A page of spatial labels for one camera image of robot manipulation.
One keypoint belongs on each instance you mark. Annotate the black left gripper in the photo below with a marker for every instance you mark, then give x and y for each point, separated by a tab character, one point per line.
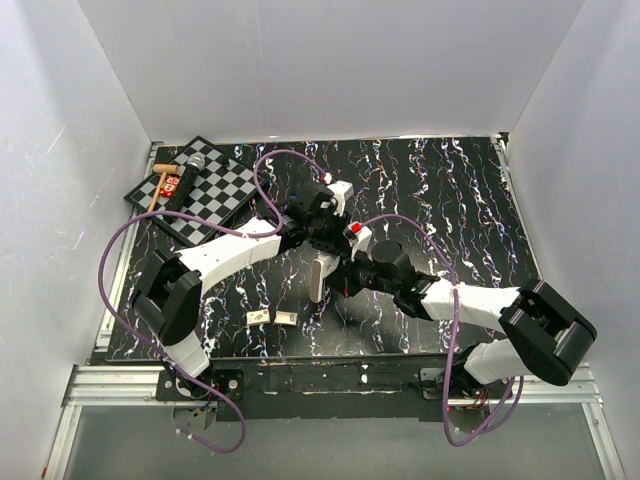
338	243

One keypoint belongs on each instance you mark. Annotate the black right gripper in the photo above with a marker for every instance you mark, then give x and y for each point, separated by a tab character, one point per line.
345	270

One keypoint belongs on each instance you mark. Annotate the white stapler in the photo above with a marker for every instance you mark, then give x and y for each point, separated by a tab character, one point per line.
322	266

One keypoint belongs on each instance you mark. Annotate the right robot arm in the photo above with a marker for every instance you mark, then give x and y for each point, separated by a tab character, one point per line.
544	335

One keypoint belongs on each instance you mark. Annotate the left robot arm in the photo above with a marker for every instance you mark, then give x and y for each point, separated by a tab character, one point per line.
167	297

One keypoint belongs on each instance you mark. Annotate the right staple box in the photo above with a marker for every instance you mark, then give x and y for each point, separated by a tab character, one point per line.
286	318

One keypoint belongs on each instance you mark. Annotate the staple box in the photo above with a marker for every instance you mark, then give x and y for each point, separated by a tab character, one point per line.
286	318
257	318

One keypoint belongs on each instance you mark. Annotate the left staple box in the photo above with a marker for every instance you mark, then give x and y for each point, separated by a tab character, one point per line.
257	318

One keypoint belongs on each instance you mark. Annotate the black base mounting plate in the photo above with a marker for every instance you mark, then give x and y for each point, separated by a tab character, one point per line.
323	387

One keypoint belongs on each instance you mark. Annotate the black white chessboard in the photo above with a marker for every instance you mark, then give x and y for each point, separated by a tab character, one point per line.
222	188

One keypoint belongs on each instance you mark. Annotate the black microphone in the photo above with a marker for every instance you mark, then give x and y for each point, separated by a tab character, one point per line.
193	166

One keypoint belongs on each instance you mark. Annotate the red toy block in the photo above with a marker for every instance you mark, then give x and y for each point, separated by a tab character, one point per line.
169	185

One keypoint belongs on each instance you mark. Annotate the wooden mallet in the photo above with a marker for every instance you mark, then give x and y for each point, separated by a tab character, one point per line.
163	170

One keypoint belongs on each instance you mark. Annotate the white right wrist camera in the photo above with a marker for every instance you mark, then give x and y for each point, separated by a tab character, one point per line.
358	236

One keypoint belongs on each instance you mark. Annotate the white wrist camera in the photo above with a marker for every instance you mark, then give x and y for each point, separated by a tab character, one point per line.
342	192
358	236

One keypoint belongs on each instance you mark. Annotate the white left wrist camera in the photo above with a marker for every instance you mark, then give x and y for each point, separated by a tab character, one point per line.
342	192

